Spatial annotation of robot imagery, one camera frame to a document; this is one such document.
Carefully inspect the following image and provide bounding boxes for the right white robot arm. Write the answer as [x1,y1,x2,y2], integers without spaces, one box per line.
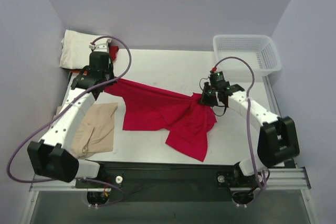
[201,81,300,186]

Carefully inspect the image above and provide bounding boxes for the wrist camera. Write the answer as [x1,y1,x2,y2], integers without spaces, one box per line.
[89,41,109,53]
[209,67,228,89]

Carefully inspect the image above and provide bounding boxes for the folded white t shirt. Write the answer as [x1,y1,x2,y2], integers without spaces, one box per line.
[59,29,100,70]

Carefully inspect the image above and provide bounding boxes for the aluminium rail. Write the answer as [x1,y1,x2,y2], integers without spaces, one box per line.
[262,77,292,159]
[30,167,311,191]

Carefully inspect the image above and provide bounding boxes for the aluminium right side rail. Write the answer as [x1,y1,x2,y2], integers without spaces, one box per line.
[262,77,292,159]

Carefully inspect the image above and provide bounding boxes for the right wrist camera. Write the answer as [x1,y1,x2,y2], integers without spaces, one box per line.
[209,67,228,89]

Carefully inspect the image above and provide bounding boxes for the magenta red t shirt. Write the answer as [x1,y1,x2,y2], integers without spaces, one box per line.
[105,79,217,162]

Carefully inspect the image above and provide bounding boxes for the folded beige t shirt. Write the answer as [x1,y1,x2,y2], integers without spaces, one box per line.
[68,103,118,159]

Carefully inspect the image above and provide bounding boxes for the aluminium front rail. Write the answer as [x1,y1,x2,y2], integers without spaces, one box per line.
[30,167,311,191]

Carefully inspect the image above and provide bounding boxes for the folded red orange shirts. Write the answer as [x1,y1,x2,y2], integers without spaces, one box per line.
[70,45,119,73]

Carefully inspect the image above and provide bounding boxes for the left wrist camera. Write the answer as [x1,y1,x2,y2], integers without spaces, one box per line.
[89,41,109,53]

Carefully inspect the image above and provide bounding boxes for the white plastic basket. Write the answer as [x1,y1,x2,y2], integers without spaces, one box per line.
[213,35,282,77]

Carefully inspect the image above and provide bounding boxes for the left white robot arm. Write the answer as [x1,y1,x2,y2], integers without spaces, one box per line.
[27,47,114,188]

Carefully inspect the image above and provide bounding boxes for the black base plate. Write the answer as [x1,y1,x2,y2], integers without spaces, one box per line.
[75,162,258,205]

